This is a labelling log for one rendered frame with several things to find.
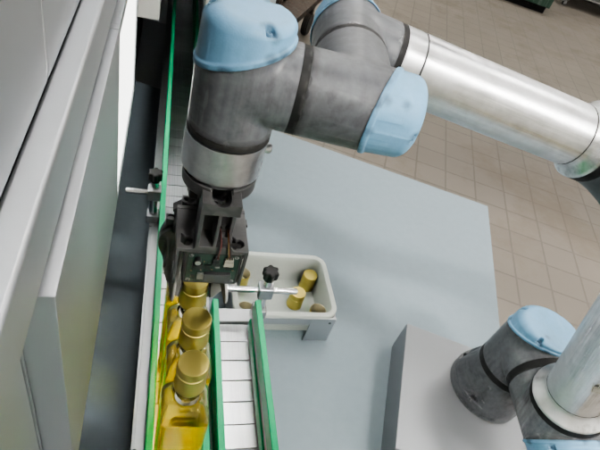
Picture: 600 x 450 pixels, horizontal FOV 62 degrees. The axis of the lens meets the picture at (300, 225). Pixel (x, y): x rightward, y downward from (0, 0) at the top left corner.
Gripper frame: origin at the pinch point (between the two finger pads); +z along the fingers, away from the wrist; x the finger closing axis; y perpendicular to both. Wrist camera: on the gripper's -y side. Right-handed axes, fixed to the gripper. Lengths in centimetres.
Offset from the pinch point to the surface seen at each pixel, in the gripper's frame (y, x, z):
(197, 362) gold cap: 11.6, 0.1, -0.7
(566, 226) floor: -153, 245, 113
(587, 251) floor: -132, 246, 113
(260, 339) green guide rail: -4.4, 12.7, 18.9
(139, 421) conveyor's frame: 4.6, -5.0, 27.6
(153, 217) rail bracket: -38.3, -5.2, 25.6
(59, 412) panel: 15.4, -13.1, 2.0
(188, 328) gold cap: 7.1, -0.9, -0.6
